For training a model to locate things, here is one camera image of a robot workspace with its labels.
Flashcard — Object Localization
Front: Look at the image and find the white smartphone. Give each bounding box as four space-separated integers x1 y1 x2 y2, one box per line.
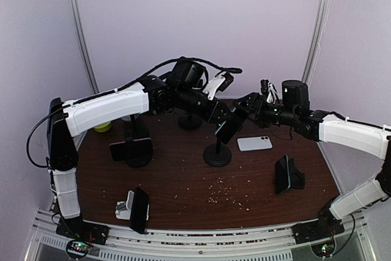
237 136 272 152

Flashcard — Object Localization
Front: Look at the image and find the black round-base tall stand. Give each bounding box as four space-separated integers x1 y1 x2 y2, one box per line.
203 139 232 167

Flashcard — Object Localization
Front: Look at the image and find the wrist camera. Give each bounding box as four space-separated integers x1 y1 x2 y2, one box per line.
260 79 280 104
202 72 234 100

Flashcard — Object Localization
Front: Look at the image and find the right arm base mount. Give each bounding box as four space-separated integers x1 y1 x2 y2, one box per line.
291 207 345 258

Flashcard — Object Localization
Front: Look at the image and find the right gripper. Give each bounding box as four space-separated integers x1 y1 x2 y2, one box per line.
234 92 298 128

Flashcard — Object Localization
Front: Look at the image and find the black stand left centre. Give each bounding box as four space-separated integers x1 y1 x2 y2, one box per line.
125 115 153 168

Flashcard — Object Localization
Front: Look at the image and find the dark blue-edged smartphone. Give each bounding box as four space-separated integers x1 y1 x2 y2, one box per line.
214 115 247 144

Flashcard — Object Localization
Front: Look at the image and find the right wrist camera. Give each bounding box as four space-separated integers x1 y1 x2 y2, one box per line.
260 79 280 104

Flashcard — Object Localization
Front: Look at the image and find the left aluminium frame post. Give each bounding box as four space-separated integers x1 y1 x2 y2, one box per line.
70 0 99 94

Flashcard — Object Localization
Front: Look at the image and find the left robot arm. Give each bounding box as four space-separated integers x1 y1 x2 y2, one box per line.
46 57 242 239

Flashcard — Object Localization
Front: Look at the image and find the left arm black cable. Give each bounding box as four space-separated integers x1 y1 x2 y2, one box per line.
26 56 243 169

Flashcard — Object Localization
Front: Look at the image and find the black phone front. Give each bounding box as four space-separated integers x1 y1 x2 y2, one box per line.
129 187 149 234

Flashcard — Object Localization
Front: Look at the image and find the black folding wedge stand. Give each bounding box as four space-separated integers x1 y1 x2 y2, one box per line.
288 158 305 189

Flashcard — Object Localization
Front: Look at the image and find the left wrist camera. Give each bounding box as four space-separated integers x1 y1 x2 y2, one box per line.
202 72 234 100

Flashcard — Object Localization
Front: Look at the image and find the black phone pink edge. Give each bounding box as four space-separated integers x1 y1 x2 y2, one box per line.
109 138 153 161

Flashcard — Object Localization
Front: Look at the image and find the black phone teal edge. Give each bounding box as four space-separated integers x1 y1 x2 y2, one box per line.
274 155 291 196

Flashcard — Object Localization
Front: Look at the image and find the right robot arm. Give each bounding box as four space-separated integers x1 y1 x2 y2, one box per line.
234 79 390 238

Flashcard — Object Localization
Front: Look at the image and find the black round-base phone stand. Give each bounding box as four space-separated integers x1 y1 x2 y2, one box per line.
178 114 202 130

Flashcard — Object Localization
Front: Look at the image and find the right aluminium frame post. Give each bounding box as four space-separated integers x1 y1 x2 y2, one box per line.
302 0 330 86

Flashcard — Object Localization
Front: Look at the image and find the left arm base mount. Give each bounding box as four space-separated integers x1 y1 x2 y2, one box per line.
56 219 109 260

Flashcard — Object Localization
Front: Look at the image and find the front aluminium rail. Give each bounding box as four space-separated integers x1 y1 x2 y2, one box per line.
27 208 376 261

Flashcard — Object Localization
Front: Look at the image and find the green bowl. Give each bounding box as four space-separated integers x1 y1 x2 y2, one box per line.
93 122 112 133

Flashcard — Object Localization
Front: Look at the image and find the aluminium frame post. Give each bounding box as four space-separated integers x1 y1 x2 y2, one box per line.
70 0 99 94
302 0 330 86

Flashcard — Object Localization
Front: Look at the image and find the white desktop phone stand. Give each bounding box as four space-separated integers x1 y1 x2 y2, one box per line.
115 190 134 220

